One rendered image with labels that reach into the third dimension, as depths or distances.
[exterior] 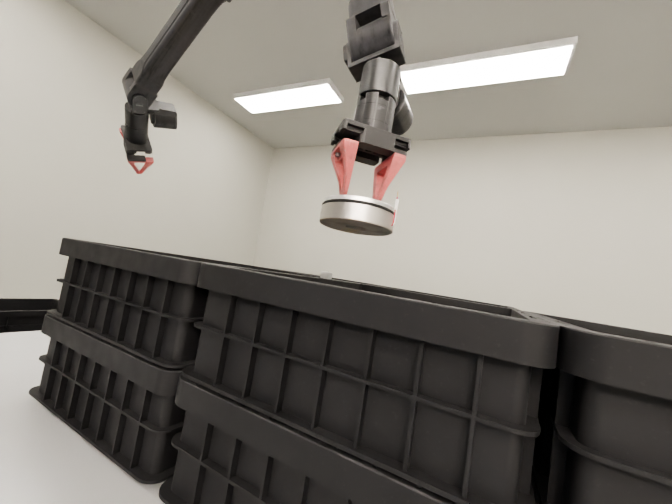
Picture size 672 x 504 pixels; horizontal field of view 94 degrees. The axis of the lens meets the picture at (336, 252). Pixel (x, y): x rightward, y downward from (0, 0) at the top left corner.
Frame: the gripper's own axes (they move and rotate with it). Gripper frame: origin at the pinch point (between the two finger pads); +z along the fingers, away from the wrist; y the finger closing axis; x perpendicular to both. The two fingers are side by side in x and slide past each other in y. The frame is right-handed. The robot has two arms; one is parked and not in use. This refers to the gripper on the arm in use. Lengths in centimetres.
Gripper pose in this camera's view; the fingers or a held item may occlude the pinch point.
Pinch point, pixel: (360, 199)
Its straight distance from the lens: 45.1
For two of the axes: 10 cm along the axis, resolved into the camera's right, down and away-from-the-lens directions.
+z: -1.7, 9.8, -0.9
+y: -9.4, -1.9, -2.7
